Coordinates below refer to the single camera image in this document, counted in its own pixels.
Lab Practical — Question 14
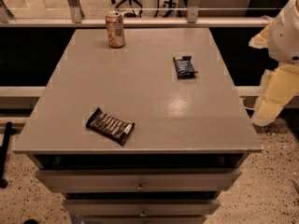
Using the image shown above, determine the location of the grey drawer cabinet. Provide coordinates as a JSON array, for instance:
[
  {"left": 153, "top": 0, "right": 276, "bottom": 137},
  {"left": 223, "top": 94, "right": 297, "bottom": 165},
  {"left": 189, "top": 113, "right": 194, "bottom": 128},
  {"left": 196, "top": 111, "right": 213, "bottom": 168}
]
[{"left": 15, "top": 28, "right": 262, "bottom": 224}]

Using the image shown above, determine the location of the blue rxbar wrapper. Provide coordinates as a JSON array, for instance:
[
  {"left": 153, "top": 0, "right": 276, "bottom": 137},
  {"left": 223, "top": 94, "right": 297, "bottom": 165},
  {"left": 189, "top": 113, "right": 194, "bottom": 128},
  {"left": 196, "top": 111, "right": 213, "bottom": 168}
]
[{"left": 173, "top": 56, "right": 197, "bottom": 78}]

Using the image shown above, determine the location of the metal railing with posts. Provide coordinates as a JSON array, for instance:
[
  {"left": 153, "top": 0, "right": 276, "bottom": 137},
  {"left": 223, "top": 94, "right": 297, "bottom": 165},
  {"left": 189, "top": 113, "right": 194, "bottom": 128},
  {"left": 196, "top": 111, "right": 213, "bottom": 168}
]
[{"left": 0, "top": 0, "right": 299, "bottom": 28}]

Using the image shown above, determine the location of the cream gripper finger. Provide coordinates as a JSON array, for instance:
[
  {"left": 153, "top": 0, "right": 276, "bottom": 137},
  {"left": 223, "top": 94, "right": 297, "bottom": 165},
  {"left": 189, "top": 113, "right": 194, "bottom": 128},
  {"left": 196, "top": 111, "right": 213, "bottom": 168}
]
[
  {"left": 251, "top": 98, "right": 283, "bottom": 126},
  {"left": 249, "top": 25, "right": 271, "bottom": 49}
]

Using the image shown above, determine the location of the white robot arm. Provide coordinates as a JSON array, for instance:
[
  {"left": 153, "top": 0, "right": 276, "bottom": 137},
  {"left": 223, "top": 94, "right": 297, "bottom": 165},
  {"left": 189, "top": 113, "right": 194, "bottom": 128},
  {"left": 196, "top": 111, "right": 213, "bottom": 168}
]
[{"left": 249, "top": 0, "right": 299, "bottom": 126}]

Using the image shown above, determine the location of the orange soda can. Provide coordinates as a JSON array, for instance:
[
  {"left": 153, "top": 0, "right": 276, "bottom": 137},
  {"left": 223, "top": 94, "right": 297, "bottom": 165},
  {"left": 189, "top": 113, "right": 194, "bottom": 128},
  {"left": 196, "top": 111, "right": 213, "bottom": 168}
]
[{"left": 106, "top": 11, "right": 125, "bottom": 48}]

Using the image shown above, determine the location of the grey drawer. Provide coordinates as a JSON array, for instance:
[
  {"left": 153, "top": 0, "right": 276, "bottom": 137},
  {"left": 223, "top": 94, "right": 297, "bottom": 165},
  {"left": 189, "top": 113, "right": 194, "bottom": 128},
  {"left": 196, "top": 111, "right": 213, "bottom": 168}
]
[
  {"left": 64, "top": 199, "right": 220, "bottom": 217},
  {"left": 36, "top": 168, "right": 241, "bottom": 193}
]

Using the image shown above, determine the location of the black stand on wheel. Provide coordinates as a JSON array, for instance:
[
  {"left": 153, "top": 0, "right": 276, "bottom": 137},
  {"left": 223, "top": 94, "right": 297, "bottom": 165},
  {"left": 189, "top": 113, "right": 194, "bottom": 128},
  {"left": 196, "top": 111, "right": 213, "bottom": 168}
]
[{"left": 0, "top": 122, "right": 13, "bottom": 189}]

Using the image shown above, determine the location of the top grey drawer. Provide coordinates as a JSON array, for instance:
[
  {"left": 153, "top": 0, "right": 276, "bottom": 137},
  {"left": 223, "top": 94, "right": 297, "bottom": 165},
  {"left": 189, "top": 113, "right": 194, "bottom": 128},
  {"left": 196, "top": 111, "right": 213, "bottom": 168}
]
[{"left": 36, "top": 168, "right": 241, "bottom": 193}]

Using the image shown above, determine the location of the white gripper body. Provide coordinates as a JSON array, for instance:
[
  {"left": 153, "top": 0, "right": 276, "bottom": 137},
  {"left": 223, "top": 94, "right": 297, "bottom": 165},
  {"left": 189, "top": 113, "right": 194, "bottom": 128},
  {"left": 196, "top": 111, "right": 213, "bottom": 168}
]
[{"left": 262, "top": 63, "right": 299, "bottom": 106}]

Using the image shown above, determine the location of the dark chocolate bar wrapper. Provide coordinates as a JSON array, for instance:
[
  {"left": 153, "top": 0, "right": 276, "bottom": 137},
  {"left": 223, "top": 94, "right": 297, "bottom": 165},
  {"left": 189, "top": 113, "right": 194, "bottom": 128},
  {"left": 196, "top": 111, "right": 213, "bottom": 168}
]
[{"left": 85, "top": 108, "right": 135, "bottom": 146}]

